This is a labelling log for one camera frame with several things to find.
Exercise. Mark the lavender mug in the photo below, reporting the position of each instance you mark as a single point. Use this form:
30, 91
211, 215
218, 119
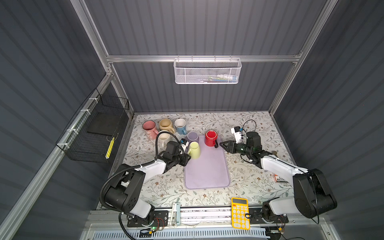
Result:
193, 137

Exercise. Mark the beige speckled mug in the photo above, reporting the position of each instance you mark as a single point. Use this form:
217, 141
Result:
166, 125

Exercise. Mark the red mug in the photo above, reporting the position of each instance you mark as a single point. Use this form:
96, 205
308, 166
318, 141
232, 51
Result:
211, 139

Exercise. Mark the yellow calculator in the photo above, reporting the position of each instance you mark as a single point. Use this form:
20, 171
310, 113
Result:
240, 209

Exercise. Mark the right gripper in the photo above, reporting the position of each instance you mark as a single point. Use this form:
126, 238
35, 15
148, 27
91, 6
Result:
231, 146

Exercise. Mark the blue mug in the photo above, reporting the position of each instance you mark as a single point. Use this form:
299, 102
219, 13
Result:
181, 126

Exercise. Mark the yellow marker in basket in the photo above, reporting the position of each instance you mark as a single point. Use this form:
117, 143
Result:
110, 148

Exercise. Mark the pink ghost mug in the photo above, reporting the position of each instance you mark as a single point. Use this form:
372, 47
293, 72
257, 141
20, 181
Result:
151, 130

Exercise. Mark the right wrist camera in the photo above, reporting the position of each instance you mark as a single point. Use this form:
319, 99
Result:
238, 133

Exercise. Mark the lavender tray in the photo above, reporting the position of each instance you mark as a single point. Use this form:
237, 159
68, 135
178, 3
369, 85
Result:
210, 170

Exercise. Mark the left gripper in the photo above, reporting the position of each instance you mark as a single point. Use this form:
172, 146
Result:
185, 159

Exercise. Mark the black wire basket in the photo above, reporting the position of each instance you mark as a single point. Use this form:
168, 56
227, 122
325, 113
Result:
78, 145

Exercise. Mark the black pad in basket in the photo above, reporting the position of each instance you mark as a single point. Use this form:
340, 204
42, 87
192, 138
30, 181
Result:
103, 124

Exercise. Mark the white mug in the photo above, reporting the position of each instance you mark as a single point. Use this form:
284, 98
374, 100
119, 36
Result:
163, 139

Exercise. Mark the white wire basket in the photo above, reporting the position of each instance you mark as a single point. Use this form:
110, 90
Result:
189, 71

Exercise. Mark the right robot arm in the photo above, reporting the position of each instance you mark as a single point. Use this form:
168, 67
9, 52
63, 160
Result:
312, 194

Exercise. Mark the green mug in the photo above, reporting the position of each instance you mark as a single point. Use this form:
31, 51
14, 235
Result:
194, 150

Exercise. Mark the items in white basket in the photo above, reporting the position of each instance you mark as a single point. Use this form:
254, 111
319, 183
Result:
221, 79

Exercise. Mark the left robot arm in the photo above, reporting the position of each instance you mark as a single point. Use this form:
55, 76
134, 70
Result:
121, 192

